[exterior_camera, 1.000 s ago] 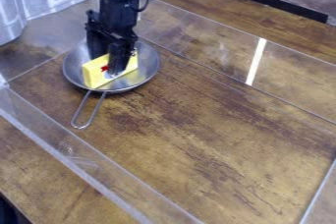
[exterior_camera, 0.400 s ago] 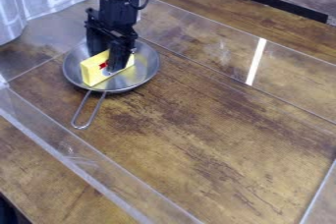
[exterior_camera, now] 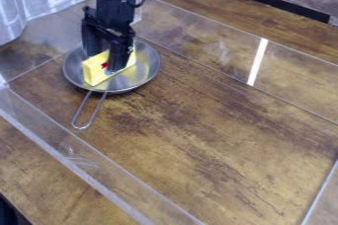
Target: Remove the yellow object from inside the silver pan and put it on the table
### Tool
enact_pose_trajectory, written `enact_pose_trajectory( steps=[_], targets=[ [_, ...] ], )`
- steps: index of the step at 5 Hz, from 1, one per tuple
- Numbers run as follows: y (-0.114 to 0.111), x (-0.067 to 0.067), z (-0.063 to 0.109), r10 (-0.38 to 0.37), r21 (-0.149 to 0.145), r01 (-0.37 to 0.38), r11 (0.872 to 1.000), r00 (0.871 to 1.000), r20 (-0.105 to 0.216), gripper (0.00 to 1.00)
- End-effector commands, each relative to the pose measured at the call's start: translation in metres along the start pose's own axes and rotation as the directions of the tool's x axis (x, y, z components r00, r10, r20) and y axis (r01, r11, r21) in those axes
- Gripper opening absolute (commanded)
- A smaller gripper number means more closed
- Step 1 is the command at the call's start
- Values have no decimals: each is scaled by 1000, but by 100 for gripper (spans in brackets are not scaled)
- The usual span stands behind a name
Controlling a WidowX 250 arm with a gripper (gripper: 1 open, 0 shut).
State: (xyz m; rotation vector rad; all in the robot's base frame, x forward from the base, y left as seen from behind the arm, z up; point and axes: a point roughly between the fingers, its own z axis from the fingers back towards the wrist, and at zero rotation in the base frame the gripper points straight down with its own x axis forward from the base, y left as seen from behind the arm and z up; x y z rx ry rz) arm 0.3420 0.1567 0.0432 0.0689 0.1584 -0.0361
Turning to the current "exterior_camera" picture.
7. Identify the yellow butter block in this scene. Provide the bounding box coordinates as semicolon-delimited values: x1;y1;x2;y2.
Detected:
80;46;139;88

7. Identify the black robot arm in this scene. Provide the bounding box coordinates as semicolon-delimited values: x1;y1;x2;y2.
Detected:
82;0;146;73

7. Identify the silver pan with wire handle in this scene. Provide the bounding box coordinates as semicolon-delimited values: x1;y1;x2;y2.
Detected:
62;39;162;130

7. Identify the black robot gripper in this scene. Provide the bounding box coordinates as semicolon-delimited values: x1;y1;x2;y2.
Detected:
82;0;138;72

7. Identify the clear acrylic barrier wall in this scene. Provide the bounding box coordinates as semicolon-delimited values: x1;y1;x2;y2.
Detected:
0;0;338;225

